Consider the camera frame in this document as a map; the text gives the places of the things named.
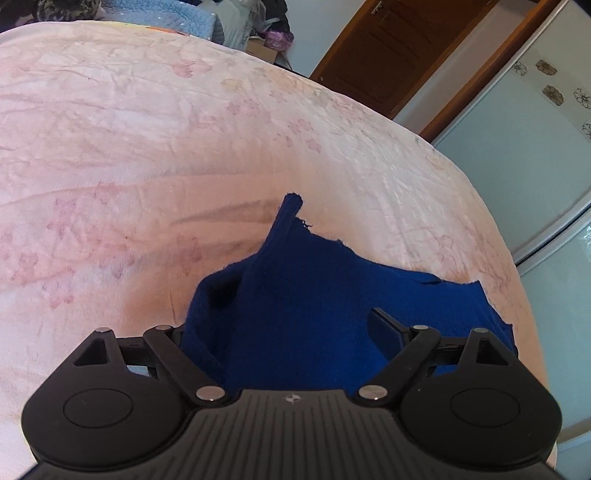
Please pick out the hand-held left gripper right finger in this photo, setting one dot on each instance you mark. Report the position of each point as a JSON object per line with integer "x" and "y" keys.
{"x": 387, "y": 332}

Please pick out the light blue blanket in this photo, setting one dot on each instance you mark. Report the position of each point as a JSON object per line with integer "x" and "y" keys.
{"x": 157, "y": 16}

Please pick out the cardboard box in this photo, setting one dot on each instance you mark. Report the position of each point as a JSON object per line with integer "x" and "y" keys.
{"x": 261, "y": 50}

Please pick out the brown wooden door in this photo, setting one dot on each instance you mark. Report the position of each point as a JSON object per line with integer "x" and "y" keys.
{"x": 388, "y": 50}

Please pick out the dark patterned knit cloth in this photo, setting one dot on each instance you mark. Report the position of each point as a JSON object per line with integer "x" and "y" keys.
{"x": 69, "y": 10}

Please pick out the pink floral blanket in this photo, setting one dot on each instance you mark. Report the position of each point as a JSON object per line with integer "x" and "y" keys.
{"x": 138, "y": 138}

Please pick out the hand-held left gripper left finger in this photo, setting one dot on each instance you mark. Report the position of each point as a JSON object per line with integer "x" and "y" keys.
{"x": 171, "y": 356}

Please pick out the dark blue cloth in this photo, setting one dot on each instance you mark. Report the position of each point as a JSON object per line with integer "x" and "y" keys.
{"x": 300, "y": 300}

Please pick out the purple floral bag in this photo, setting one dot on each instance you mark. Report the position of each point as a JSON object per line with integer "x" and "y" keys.
{"x": 279, "y": 39}

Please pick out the white flower-decal wardrobe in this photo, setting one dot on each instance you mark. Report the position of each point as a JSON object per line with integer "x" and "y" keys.
{"x": 521, "y": 147}

